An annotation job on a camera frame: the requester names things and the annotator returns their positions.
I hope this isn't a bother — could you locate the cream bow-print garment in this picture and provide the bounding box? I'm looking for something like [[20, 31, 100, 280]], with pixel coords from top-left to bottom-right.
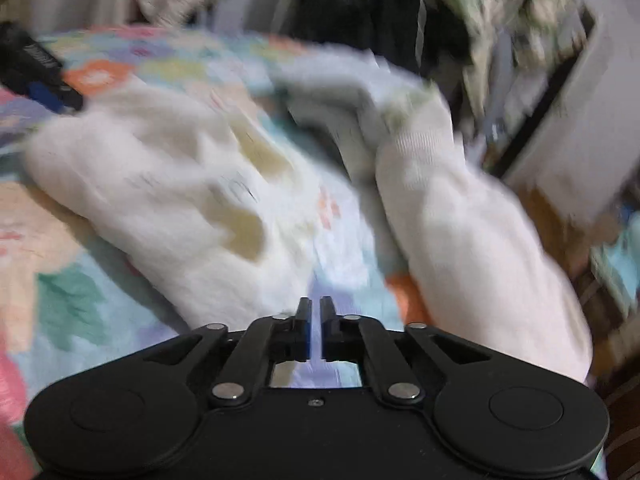
[[24, 80, 320, 330]]

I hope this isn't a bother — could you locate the cream waffle-knit garment green trim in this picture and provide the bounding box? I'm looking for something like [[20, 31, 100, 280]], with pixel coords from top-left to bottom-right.
[[375, 88, 592, 382]]

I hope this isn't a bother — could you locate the light grey garment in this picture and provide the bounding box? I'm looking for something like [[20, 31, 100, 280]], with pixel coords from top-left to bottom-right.
[[270, 47, 452, 182]]

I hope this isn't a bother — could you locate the floral quilted bedspread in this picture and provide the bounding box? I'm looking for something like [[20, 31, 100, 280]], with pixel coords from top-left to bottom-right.
[[1, 26, 428, 479]]

